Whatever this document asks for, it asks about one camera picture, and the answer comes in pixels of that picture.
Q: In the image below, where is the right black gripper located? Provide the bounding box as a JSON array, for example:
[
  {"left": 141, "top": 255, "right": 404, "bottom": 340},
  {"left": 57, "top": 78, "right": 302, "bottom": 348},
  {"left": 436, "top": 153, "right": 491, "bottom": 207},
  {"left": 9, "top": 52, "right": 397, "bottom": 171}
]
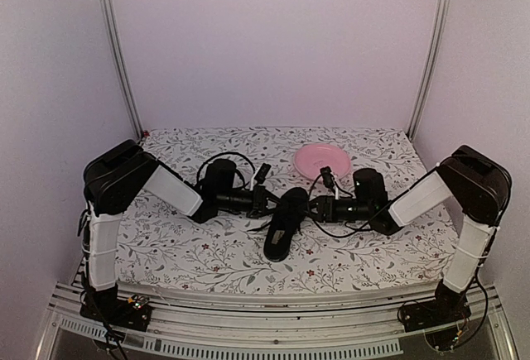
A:
[{"left": 298, "top": 195, "right": 373, "bottom": 223}]

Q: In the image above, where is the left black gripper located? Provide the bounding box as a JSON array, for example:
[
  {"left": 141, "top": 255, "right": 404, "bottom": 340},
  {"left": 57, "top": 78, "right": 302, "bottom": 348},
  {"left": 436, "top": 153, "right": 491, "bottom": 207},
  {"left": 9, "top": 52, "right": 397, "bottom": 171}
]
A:
[{"left": 218, "top": 185, "right": 289, "bottom": 219}]

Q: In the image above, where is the black shoe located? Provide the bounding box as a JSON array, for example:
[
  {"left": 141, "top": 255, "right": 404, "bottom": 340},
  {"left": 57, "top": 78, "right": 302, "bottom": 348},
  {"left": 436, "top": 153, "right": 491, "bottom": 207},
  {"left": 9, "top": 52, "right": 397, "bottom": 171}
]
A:
[{"left": 263, "top": 187, "right": 309, "bottom": 262}]

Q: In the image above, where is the black shoelace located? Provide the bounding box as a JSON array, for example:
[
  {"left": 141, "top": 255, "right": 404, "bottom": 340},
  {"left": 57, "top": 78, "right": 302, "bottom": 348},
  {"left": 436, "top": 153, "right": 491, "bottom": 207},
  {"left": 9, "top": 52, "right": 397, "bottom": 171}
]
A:
[{"left": 244, "top": 197, "right": 313, "bottom": 237}]

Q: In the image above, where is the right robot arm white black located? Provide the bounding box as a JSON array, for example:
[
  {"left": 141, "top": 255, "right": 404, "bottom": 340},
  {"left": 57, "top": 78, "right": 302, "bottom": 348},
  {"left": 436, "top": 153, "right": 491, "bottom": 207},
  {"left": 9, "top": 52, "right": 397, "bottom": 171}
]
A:
[{"left": 307, "top": 145, "right": 513, "bottom": 324}]

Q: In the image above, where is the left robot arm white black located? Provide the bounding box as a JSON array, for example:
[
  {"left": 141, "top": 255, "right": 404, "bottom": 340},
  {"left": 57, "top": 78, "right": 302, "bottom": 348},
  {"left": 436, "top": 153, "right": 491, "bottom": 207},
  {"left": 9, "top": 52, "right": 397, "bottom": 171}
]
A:
[{"left": 79, "top": 140, "right": 282, "bottom": 322}]

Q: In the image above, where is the floral patterned table mat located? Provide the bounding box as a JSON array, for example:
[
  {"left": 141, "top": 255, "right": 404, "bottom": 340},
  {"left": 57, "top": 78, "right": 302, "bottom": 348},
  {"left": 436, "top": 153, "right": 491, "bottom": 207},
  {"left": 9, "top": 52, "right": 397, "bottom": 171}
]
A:
[{"left": 115, "top": 127, "right": 458, "bottom": 295}]

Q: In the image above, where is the pink plate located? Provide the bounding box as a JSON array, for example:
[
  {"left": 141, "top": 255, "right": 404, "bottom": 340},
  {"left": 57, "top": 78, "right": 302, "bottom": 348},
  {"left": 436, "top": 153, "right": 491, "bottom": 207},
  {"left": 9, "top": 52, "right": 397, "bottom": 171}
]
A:
[{"left": 293, "top": 143, "right": 351, "bottom": 180}]

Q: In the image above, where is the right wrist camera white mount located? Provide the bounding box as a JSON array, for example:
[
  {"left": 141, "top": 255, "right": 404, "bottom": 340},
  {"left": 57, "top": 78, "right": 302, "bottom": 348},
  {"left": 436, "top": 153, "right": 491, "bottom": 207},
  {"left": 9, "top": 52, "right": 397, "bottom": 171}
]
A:
[{"left": 320, "top": 166, "right": 341, "bottom": 200}]

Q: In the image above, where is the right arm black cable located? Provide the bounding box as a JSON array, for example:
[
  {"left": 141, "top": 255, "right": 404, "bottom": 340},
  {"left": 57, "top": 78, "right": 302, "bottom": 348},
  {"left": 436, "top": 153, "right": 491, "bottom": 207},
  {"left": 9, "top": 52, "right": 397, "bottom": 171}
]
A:
[{"left": 318, "top": 218, "right": 378, "bottom": 239}]

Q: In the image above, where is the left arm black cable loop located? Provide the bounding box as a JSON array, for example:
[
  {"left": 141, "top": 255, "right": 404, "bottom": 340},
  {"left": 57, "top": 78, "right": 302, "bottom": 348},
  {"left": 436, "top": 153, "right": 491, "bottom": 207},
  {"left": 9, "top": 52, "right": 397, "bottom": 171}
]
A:
[{"left": 195, "top": 151, "right": 257, "bottom": 183}]

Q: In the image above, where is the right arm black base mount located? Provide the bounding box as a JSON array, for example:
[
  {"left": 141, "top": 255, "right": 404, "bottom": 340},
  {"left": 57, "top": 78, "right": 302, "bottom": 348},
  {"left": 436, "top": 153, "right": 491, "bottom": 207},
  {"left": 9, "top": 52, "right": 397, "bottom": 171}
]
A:
[{"left": 397, "top": 295, "right": 471, "bottom": 332}]

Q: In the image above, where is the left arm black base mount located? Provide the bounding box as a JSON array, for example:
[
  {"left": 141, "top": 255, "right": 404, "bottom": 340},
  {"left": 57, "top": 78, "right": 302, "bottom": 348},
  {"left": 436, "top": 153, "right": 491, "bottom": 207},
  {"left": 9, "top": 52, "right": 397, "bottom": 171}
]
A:
[{"left": 79, "top": 291, "right": 152, "bottom": 332}]

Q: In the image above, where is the right aluminium frame post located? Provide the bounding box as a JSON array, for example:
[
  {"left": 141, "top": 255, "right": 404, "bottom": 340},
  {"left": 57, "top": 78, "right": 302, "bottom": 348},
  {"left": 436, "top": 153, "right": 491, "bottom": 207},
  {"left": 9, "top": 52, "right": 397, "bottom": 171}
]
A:
[{"left": 407, "top": 0, "right": 451, "bottom": 142}]

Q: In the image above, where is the aluminium frame post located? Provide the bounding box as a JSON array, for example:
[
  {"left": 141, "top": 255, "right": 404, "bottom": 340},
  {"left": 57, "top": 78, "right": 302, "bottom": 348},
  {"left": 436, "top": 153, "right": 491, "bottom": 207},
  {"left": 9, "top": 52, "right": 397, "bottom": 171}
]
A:
[
  {"left": 99, "top": 0, "right": 144, "bottom": 140},
  {"left": 407, "top": 0, "right": 451, "bottom": 142}
]

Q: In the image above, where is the left aluminium frame post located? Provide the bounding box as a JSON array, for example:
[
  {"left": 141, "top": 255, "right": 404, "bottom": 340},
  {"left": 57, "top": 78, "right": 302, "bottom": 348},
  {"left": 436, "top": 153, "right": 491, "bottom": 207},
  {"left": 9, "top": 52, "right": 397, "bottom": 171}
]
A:
[{"left": 99, "top": 0, "right": 144, "bottom": 140}]

